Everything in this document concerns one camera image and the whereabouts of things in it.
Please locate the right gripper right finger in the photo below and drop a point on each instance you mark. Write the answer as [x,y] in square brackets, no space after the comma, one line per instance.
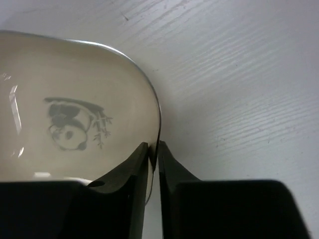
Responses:
[237,209]

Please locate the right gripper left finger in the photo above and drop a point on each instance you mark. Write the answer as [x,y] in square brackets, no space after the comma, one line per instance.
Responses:
[111,207]

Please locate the beige panda plate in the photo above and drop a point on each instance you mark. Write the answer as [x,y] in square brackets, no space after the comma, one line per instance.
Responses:
[71,109]

